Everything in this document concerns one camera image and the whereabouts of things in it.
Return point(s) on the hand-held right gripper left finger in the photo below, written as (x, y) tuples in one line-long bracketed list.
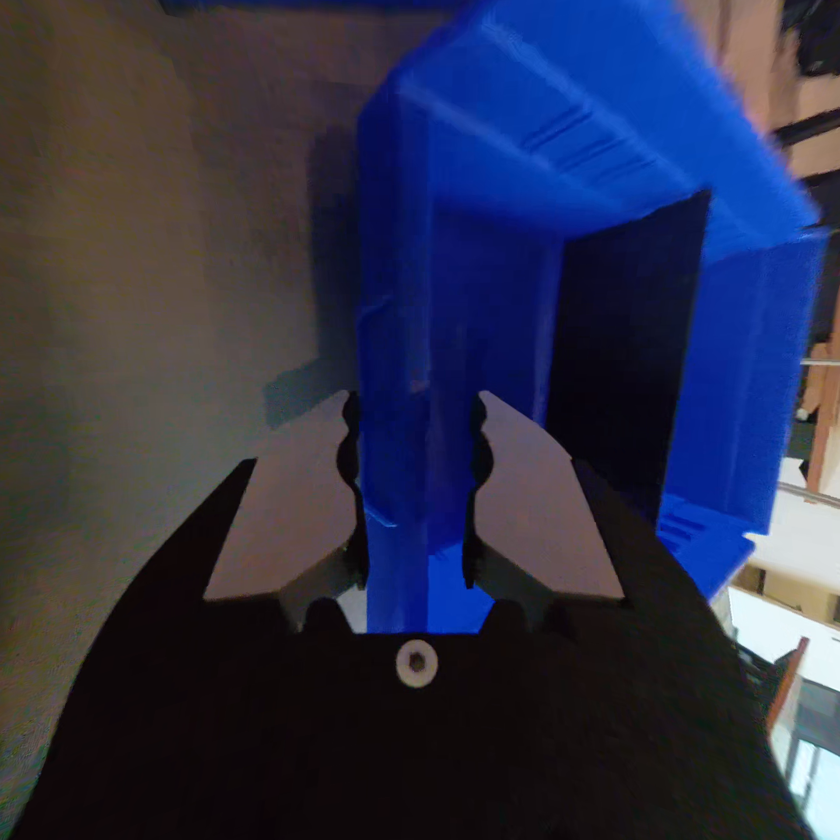
[(282, 525)]

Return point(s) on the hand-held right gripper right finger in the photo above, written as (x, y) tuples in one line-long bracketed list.
[(551, 525)]

